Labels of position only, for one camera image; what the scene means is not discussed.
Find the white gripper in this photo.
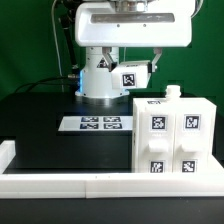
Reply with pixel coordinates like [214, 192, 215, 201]
[75, 0, 194, 73]

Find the white cabinet top block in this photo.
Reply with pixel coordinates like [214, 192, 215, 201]
[111, 60, 151, 89]

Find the white cabinet door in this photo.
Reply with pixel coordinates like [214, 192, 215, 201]
[138, 104, 175, 174]
[173, 104, 216, 174]

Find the white cabinet body box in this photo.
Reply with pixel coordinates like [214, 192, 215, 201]
[132, 85, 216, 174]

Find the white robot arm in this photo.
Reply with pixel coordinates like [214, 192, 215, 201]
[54, 0, 204, 105]

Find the white base tag plate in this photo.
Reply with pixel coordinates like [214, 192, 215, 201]
[58, 116, 132, 132]

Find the black hose behind robot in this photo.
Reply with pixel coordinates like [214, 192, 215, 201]
[58, 9, 81, 72]

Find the white thin cable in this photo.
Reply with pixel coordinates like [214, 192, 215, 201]
[50, 0, 64, 78]

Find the black cable on table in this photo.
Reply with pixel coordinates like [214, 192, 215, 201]
[14, 76, 81, 94]

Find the white U-shaped frame fence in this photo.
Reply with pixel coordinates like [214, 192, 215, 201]
[0, 140, 224, 199]

